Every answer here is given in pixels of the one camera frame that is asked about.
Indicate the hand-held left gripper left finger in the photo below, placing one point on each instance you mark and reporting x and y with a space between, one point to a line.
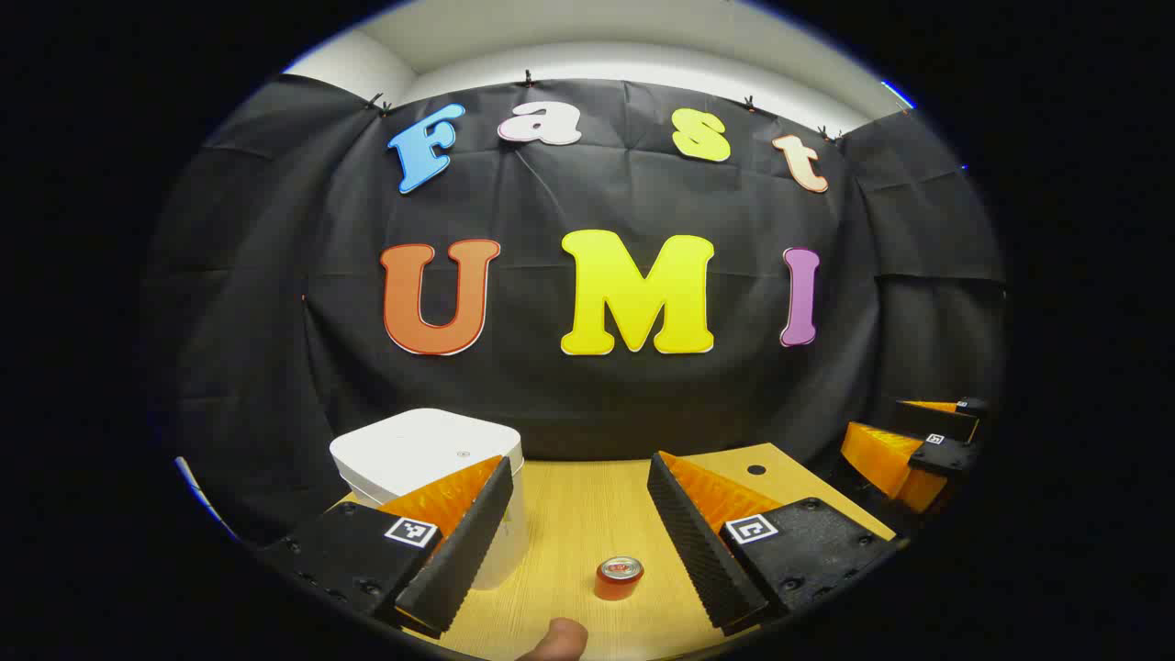
468 551

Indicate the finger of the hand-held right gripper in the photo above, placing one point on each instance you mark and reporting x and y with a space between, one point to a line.
936 418
945 454

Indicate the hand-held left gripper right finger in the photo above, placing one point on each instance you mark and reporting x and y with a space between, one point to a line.
698 551

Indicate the red pop can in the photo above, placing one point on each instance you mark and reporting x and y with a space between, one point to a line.
617 583

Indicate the white desktop garbage bin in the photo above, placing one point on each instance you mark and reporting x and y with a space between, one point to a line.
413 450

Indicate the wooden desktop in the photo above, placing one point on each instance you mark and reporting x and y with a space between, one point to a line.
578 514

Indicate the black backdrop cloth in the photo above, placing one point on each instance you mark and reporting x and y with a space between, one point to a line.
551 395

